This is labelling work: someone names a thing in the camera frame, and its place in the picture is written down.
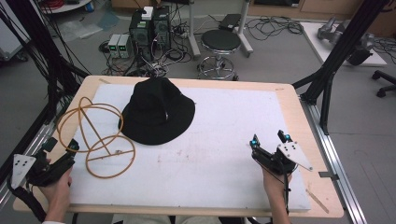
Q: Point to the black computer tower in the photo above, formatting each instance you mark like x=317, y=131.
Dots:
x=140, y=34
x=162, y=28

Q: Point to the black round stool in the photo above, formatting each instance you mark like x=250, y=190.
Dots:
x=220, y=41

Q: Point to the black metal frame stand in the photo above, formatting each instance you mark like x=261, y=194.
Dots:
x=46, y=62
x=339, y=53

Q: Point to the grey tape strip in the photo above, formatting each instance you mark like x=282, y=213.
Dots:
x=328, y=175

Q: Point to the aluminium rail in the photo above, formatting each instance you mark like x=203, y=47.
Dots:
x=34, y=143
x=339, y=161

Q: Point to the black office chair base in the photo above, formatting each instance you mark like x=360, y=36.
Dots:
x=384, y=82

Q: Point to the round white table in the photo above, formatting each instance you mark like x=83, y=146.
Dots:
x=67, y=5

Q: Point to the white platform board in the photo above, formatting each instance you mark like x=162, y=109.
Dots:
x=314, y=40

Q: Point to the thin wooden stick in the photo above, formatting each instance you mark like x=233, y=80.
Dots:
x=317, y=200

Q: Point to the black flat box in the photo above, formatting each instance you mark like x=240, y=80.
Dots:
x=229, y=21

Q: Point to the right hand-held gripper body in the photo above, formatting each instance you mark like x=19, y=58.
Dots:
x=274, y=161

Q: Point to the black bucket hat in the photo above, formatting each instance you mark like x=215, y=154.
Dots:
x=155, y=112

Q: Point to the grey bench power supply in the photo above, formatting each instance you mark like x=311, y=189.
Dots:
x=125, y=46
x=113, y=46

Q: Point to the small white box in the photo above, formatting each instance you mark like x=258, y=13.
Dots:
x=147, y=13

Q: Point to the white table leg frame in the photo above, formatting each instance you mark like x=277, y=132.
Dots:
x=193, y=37

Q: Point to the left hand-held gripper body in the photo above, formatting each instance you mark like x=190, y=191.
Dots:
x=46, y=172

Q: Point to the person's right hand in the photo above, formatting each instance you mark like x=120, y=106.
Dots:
x=275, y=186

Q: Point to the person's left hand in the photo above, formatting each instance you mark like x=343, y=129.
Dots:
x=59, y=191

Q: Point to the white foam mat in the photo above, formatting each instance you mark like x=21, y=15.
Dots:
x=218, y=140

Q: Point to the clear plastic sheet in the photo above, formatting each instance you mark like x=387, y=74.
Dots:
x=84, y=28

